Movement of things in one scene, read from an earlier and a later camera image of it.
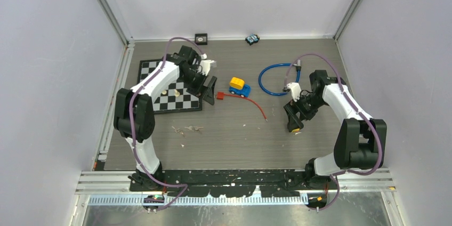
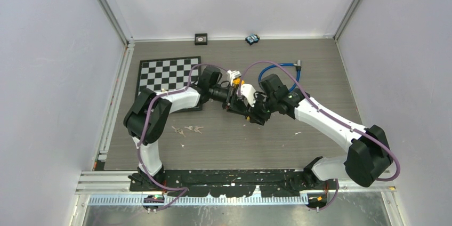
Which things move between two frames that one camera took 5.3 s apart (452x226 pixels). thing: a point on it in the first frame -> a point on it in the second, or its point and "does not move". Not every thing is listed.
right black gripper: [294, 121] -> [257, 117]
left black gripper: [208, 91] -> [233, 103]
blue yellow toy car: [237, 87] does not move
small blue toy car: [252, 38] does not move
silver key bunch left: [178, 130] does not move
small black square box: [201, 39] does not move
